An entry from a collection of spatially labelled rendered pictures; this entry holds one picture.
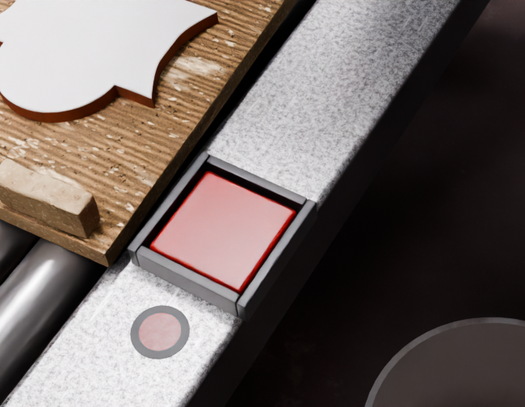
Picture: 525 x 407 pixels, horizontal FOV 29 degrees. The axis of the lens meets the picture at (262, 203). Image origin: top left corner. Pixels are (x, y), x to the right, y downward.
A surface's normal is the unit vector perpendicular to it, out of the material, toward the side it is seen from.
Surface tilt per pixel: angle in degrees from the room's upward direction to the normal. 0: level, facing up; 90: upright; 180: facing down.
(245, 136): 0
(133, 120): 0
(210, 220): 0
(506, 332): 87
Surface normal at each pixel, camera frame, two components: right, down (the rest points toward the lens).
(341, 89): -0.07, -0.57
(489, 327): -0.04, 0.79
